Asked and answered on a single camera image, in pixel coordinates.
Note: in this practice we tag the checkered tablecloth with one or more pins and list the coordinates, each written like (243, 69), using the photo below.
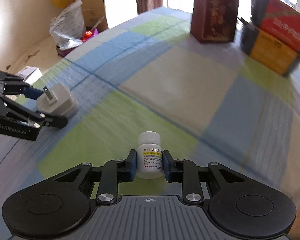
(209, 102)

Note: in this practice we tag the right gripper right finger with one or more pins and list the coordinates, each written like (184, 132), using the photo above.
(188, 174)

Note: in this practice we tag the white pill bottle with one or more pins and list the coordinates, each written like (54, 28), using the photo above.
(149, 156)

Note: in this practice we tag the yellow labelled black food bowl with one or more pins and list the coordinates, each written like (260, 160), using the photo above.
(268, 50)

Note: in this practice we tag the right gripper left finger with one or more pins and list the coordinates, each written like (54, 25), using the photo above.
(111, 175)

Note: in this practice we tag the silver foil bag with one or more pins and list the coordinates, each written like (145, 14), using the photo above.
(69, 27)

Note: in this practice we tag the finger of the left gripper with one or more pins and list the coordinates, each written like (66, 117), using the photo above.
(13, 111)
(11, 84)

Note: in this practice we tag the small cardboard box on floor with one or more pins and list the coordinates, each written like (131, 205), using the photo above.
(94, 15)

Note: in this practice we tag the dark red gift box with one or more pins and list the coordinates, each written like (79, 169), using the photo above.
(214, 20)

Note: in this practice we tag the white power adapter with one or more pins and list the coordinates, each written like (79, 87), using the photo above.
(58, 100)

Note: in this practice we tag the small white box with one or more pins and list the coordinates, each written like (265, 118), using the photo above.
(30, 74)

